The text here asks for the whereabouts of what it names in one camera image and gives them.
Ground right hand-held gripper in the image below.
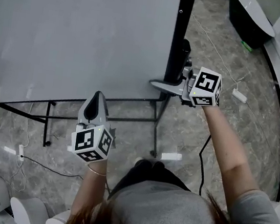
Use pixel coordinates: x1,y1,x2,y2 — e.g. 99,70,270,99
146,59,225,112

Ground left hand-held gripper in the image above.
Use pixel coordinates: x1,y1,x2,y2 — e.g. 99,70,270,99
66,87,124,168

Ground white whiteboard black frame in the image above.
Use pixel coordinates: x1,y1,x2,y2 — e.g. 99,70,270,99
0,0,203,167

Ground person's right forearm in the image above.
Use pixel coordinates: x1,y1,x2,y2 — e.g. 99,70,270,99
191,103,257,181

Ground person's left forearm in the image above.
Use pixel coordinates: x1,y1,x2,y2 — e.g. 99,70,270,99
69,157,110,224

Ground person's left shoe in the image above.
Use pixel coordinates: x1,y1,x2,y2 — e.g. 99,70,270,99
133,156,146,169

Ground person's shoe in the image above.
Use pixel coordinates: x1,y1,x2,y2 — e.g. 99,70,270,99
152,160,166,170
133,156,146,169

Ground white power strip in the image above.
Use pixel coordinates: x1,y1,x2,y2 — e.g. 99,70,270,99
230,87,249,104
16,144,27,162

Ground person's right shoe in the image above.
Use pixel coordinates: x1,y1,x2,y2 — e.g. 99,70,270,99
152,160,166,170

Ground person's dark trousers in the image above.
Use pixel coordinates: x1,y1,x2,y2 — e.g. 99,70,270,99
106,154,195,212

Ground green packet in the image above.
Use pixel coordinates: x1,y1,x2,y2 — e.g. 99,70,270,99
240,40,254,53

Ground black white bathtub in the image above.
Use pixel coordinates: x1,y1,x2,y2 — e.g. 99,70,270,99
223,0,280,52

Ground person's grey top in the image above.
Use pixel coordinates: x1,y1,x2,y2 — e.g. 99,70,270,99
103,169,280,224

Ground thin silver bracelet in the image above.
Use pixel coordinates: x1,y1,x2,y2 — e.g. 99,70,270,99
85,162,109,178

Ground white power cable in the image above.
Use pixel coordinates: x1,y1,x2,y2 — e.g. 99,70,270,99
183,14,248,90
22,102,36,148
9,159,31,193

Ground black power cable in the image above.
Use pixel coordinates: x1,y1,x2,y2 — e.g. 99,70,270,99
18,155,87,181

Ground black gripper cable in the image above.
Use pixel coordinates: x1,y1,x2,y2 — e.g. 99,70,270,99
193,132,214,197

